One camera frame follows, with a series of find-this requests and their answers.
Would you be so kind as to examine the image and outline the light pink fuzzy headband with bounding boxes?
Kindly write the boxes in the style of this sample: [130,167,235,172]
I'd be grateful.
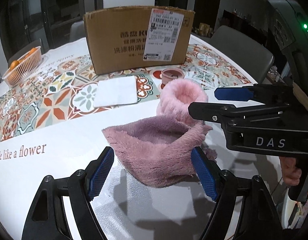
[156,79,208,126]

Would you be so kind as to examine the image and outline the mauve fuzzy towel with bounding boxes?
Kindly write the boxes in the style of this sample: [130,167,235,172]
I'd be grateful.
[102,115,217,188]

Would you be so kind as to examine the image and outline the person's right hand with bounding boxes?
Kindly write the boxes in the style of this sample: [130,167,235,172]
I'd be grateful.
[279,157,302,186]

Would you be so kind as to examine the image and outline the grey chair right side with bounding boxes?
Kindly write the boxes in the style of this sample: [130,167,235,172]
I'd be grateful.
[209,25,274,83]

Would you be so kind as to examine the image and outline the grey chair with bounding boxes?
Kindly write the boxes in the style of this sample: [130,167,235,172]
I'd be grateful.
[69,21,86,42]
[209,25,274,83]
[8,38,42,66]

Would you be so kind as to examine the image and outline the white shipping label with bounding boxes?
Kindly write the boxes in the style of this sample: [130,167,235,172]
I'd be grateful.
[143,8,184,62]

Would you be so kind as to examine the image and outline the folded white cloth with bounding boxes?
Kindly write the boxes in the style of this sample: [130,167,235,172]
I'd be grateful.
[93,75,138,107]

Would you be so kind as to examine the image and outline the brown cardboard box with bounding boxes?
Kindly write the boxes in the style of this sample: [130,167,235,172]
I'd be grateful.
[83,6,195,75]

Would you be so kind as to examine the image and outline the patterned tile table runner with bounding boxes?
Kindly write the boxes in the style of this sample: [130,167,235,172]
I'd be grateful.
[0,40,255,142]

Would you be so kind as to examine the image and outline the pink plastic fruit basket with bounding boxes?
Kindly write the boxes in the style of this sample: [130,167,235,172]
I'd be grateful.
[2,46,42,88]

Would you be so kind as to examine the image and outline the oranges in basket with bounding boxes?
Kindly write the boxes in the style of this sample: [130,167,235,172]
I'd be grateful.
[9,47,37,67]

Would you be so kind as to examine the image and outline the grey chair far middle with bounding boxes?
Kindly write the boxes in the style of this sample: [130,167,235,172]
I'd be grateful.
[69,21,86,42]

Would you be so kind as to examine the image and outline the grey chair far left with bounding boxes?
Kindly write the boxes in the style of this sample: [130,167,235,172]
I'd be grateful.
[8,38,42,66]

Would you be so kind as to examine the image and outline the glass sliding door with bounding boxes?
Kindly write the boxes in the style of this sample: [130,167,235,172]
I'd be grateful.
[6,0,103,50]

